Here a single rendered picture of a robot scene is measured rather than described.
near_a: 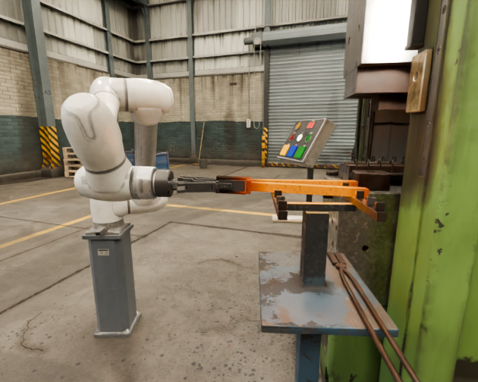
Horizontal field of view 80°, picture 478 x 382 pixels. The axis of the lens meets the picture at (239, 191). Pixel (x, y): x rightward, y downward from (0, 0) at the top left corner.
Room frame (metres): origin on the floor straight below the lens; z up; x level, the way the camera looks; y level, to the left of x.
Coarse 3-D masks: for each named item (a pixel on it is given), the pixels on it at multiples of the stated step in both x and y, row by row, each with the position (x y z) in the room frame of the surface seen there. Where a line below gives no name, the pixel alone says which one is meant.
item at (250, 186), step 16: (224, 176) 0.76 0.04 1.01; (224, 192) 0.74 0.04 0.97; (240, 192) 0.75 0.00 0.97; (272, 192) 0.74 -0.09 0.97; (288, 192) 0.74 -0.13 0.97; (304, 192) 0.74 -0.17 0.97; (320, 192) 0.74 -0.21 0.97; (336, 192) 0.73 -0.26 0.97; (352, 192) 0.73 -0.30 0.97; (368, 192) 0.73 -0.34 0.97
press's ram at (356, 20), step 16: (352, 0) 1.31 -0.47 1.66; (368, 0) 1.09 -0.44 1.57; (384, 0) 1.09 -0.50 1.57; (400, 0) 1.08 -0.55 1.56; (352, 16) 1.29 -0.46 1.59; (368, 16) 1.09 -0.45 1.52; (384, 16) 1.09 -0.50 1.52; (400, 16) 1.08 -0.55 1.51; (352, 32) 1.27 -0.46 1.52; (368, 32) 1.09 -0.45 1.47; (384, 32) 1.09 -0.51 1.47; (400, 32) 1.08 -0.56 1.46; (352, 48) 1.25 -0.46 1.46; (368, 48) 1.09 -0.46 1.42; (384, 48) 1.09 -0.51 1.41; (400, 48) 1.08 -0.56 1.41; (352, 64) 1.23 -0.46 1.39; (368, 64) 1.11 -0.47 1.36; (384, 64) 1.11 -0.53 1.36; (400, 64) 1.11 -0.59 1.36
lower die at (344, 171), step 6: (342, 162) 1.28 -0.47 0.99; (348, 162) 1.19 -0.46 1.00; (360, 162) 1.19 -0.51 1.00; (372, 162) 1.19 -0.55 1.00; (342, 168) 1.26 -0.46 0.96; (348, 168) 1.16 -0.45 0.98; (354, 168) 1.14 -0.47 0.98; (360, 168) 1.14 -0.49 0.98; (366, 168) 1.14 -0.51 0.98; (372, 168) 1.13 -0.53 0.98; (378, 168) 1.13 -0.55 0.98; (384, 168) 1.13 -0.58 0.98; (390, 168) 1.12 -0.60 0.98; (396, 168) 1.12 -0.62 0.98; (402, 168) 1.12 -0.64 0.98; (342, 174) 1.26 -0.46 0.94; (348, 174) 1.15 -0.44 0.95; (396, 180) 1.12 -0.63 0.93
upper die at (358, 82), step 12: (360, 72) 1.14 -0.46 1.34; (372, 72) 1.14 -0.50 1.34; (384, 72) 1.13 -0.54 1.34; (396, 72) 1.13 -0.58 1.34; (408, 72) 1.12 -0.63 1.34; (348, 84) 1.27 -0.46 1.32; (360, 84) 1.14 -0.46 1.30; (372, 84) 1.14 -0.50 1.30; (384, 84) 1.13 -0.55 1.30; (396, 84) 1.13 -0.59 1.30; (408, 84) 1.12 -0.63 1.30; (348, 96) 1.25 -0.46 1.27; (360, 96) 1.25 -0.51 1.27; (372, 96) 1.25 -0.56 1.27
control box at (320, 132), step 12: (312, 120) 1.78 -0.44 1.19; (324, 120) 1.65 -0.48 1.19; (300, 132) 1.82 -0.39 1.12; (312, 132) 1.69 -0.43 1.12; (324, 132) 1.64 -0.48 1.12; (288, 144) 1.87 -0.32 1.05; (300, 144) 1.73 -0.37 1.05; (312, 144) 1.62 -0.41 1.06; (324, 144) 1.64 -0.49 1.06; (312, 156) 1.62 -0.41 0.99
